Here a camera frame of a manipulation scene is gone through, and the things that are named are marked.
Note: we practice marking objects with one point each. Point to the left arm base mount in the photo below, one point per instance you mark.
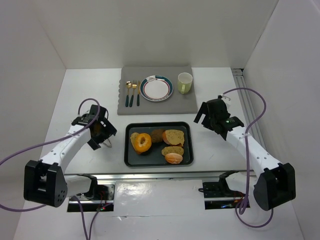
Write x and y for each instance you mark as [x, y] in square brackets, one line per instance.
[103, 199]

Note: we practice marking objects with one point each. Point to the seeded bread slice left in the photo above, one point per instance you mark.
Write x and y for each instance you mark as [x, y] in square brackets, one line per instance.
[133, 137]

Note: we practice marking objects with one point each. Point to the grey placemat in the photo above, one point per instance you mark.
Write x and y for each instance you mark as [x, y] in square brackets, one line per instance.
[176, 104]

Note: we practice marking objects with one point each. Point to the aluminium rail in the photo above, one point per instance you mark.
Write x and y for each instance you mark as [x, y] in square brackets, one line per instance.
[246, 103]
[159, 175]

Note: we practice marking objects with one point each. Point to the small seeded bread slice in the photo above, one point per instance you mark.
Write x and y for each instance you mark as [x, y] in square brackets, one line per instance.
[172, 149]

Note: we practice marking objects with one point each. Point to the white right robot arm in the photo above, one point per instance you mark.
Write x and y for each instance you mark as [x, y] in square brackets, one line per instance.
[276, 182]

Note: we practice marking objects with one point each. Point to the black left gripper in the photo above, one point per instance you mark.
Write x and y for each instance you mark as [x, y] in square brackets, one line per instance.
[104, 135]

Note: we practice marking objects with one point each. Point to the gold fork green handle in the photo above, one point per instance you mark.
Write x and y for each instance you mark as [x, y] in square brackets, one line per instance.
[134, 86]

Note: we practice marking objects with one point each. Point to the gold spoon green handle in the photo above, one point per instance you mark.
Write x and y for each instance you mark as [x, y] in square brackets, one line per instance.
[128, 86]

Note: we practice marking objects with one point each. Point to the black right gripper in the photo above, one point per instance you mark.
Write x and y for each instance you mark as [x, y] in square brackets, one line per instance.
[206, 118]

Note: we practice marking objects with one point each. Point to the orange shell madeleine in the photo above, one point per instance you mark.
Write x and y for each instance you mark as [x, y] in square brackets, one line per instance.
[173, 158]

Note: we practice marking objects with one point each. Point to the orange bagel bread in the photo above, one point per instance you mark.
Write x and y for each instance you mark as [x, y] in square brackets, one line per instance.
[143, 143]

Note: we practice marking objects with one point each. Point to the large seeded bread slice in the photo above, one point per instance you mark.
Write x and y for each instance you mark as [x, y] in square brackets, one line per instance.
[173, 137]

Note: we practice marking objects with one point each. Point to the white plate teal rim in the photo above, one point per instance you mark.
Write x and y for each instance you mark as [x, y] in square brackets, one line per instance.
[156, 88]

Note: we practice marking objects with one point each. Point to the metal bread tongs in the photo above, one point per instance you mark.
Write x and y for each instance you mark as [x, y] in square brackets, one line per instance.
[107, 143]

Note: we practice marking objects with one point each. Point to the black baking tray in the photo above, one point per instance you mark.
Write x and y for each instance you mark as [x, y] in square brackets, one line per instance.
[153, 157]

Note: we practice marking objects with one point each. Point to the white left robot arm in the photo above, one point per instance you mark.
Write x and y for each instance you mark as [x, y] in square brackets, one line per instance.
[45, 181]

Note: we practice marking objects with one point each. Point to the light green mug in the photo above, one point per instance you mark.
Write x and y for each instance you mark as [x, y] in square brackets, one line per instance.
[185, 81]

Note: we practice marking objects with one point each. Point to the aluminium rail right side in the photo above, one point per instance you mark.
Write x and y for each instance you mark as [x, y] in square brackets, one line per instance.
[246, 103]

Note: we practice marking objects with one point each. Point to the aluminium rail front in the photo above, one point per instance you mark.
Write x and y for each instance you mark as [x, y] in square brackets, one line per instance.
[159, 175]

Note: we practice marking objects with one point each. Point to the gold knife green handle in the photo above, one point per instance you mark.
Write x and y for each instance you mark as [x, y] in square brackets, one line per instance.
[138, 94]

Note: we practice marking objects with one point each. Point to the dark brown round bun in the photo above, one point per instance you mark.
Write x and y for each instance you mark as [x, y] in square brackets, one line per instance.
[157, 135]

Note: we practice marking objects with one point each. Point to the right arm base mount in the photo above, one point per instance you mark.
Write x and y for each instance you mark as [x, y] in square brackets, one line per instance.
[216, 197]

